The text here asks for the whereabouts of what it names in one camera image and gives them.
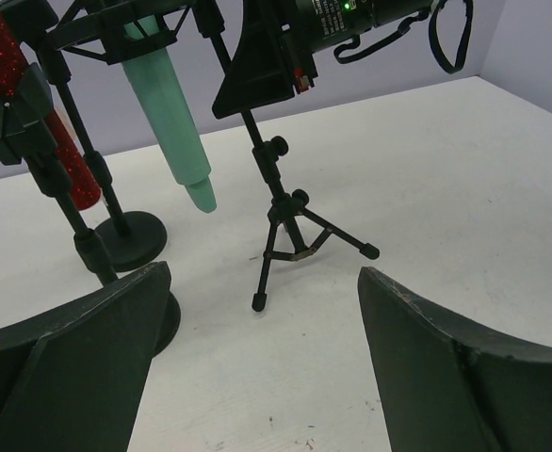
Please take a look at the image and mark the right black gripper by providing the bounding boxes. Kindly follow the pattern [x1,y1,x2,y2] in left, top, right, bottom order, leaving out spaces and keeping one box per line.
[212,0,434,119]

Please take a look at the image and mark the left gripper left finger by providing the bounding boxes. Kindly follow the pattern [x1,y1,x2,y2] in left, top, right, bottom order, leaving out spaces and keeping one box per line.
[0,262,171,451]

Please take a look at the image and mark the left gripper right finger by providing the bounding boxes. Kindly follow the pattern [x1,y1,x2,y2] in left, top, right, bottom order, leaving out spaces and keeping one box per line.
[357,266,552,451]

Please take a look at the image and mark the teal microphone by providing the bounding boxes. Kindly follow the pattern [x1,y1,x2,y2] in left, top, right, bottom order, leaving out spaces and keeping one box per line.
[120,13,219,214]

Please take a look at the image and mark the tripod shock mount stand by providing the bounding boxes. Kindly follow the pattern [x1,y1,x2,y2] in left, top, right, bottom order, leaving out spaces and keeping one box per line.
[44,0,382,314]

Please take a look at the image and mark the black mic stand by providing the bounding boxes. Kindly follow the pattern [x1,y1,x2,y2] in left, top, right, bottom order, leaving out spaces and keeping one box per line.
[0,60,183,354]
[0,0,170,273]

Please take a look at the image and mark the red glitter microphone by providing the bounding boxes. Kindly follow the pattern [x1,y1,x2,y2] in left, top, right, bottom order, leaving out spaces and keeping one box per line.
[0,13,102,211]

